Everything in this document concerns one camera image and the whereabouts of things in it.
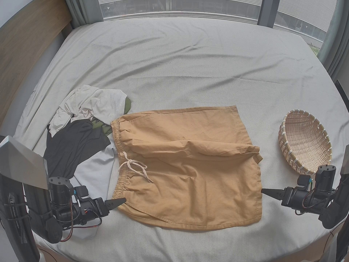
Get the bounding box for white garment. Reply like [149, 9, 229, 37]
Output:
[50, 85, 127, 136]

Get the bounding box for grey-green curtain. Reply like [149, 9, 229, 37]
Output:
[50, 0, 105, 28]
[318, 0, 349, 77]

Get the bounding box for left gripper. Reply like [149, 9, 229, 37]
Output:
[80, 197, 110, 218]

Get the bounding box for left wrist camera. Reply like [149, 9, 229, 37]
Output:
[73, 185, 88, 199]

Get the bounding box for tan shorts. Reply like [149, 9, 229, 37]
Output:
[110, 106, 263, 230]

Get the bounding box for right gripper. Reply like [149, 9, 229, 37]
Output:
[283, 187, 306, 209]

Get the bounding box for pale grey garment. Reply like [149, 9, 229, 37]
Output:
[71, 142, 118, 241]

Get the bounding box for round woven basket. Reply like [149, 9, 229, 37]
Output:
[278, 109, 333, 174]

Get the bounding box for bed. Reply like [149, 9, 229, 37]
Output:
[0, 0, 349, 262]

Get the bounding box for green garment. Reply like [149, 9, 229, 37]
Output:
[91, 97, 132, 136]

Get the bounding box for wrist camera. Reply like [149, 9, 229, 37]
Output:
[297, 174, 313, 187]
[73, 185, 88, 199]

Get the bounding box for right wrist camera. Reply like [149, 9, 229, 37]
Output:
[297, 174, 313, 187]

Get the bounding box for black garment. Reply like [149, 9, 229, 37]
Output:
[44, 119, 111, 185]

